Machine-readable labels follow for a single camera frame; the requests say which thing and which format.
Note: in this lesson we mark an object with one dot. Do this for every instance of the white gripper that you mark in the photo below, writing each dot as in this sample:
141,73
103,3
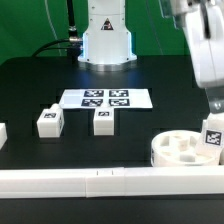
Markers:
207,54

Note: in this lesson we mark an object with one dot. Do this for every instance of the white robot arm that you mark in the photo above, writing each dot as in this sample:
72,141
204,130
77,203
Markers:
107,43

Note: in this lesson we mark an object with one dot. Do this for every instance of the white front fence bar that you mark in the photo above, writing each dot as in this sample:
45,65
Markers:
105,182

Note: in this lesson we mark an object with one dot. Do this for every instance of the white fence bar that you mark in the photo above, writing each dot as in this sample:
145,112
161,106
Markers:
105,182
3,134

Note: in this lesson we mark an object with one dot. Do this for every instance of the white marker sheet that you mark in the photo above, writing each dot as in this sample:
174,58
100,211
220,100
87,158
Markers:
117,98

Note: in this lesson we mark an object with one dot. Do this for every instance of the white left fence bar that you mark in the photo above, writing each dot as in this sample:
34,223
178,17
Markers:
3,134

